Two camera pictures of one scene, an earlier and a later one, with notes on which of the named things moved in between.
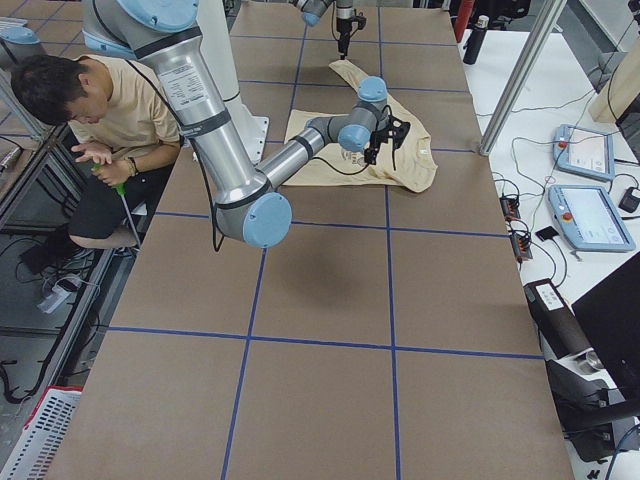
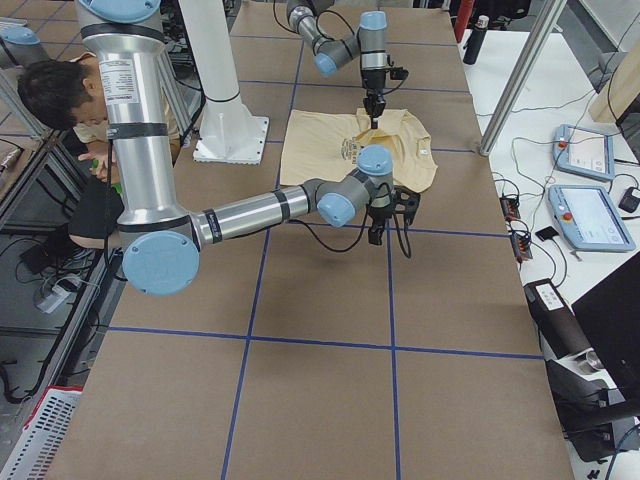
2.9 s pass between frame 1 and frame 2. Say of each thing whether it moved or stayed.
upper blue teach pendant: stayed
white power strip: stayed
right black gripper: moved
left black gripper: moved
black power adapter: stayed
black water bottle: stayed
